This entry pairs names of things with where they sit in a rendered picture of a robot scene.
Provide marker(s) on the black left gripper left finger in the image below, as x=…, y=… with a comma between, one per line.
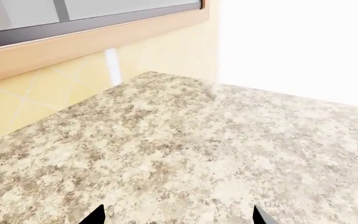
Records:
x=95, y=217

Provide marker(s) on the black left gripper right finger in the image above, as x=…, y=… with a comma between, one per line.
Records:
x=260, y=217

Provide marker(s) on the window with beige frame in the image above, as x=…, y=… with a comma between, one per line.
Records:
x=73, y=28

